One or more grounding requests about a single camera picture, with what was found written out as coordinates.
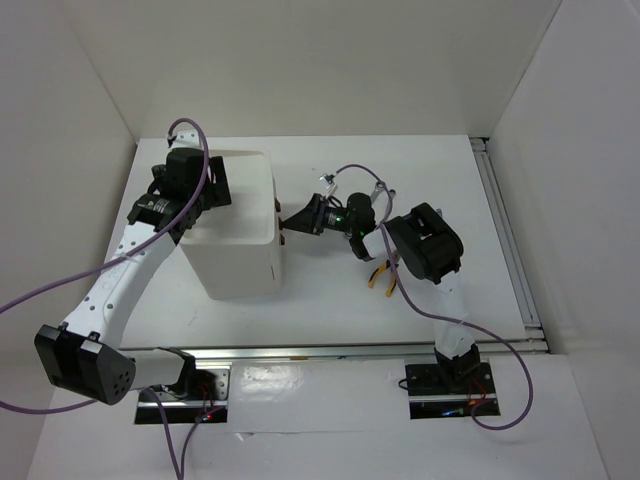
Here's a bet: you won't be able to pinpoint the white drawer cabinet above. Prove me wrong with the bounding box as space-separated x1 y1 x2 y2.
180 150 282 300

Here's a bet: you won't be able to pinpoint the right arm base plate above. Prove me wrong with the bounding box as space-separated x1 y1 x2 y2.
398 362 500 420

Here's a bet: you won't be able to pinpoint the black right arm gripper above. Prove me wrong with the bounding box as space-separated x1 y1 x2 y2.
281 193 358 235

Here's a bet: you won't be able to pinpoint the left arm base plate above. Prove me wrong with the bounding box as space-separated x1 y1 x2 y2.
132 360 231 425

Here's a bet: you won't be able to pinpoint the yellow black needle-nose pliers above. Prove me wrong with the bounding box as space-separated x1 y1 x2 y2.
367 252 404 298

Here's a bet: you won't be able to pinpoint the white top drawer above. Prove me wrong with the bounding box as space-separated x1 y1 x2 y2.
272 177 282 214

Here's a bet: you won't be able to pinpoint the aluminium front rail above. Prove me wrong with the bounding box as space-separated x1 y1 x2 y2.
119 340 446 365

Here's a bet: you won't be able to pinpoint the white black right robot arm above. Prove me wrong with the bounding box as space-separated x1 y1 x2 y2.
309 192 480 392

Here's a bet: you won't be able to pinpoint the large silver ratchet wrench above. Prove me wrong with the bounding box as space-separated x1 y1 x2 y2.
370 181 391 205

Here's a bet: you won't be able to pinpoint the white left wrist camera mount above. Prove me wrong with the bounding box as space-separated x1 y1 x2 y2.
167 130 201 150

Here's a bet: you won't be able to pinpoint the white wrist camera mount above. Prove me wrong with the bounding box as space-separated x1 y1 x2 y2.
319 173 335 187
167 130 201 150

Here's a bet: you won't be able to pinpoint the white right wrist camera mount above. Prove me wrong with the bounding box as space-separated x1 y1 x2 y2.
319 173 335 187

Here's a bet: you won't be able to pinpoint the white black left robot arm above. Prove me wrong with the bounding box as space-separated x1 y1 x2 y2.
34 147 284 405

